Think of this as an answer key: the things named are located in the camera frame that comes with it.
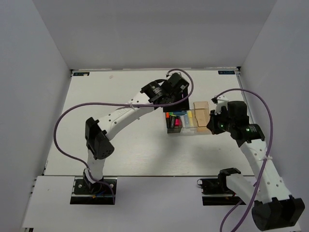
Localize light blue glue stick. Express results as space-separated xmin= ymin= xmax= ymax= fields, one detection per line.
xmin=184 ymin=115 xmax=192 ymax=128

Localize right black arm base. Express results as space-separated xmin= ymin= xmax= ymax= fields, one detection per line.
xmin=197 ymin=178 xmax=245 ymax=206

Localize blue table label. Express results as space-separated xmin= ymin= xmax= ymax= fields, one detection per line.
xmin=218 ymin=70 xmax=235 ymax=75
xmin=73 ymin=72 xmax=90 ymax=76

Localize yellow cap black highlighter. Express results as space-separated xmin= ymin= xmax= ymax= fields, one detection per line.
xmin=170 ymin=116 xmax=177 ymax=128

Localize right blue table label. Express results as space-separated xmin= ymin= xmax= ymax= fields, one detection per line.
xmin=218 ymin=70 xmax=235 ymax=75

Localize pink cap black highlighter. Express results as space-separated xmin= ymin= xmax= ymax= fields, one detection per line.
xmin=174 ymin=118 xmax=182 ymax=128

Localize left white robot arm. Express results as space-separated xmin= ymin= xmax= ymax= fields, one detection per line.
xmin=83 ymin=73 xmax=189 ymax=193

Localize pale yellow glue stick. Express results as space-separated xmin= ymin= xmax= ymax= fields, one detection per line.
xmin=187 ymin=111 xmax=193 ymax=120

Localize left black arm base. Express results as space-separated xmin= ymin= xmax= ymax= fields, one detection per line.
xmin=70 ymin=178 xmax=114 ymax=205

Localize blue round jar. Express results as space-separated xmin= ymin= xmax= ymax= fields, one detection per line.
xmin=173 ymin=111 xmax=187 ymax=116

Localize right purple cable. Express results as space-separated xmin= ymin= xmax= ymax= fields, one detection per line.
xmin=217 ymin=88 xmax=273 ymax=232

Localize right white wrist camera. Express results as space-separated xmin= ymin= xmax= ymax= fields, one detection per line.
xmin=212 ymin=95 xmax=229 ymax=115

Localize dark grey transparent bin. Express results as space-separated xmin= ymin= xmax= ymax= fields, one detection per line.
xmin=167 ymin=116 xmax=183 ymax=133

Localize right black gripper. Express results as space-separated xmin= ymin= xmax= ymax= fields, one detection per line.
xmin=207 ymin=108 xmax=234 ymax=134

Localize orange cap black highlighter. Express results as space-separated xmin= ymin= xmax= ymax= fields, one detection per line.
xmin=165 ymin=112 xmax=169 ymax=128

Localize left blue table label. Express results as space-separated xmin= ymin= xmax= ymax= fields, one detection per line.
xmin=73 ymin=72 xmax=90 ymax=76

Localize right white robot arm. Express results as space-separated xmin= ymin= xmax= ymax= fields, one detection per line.
xmin=207 ymin=99 xmax=305 ymax=231

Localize clear transparent bin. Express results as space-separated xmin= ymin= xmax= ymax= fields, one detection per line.
xmin=180 ymin=109 xmax=197 ymax=133

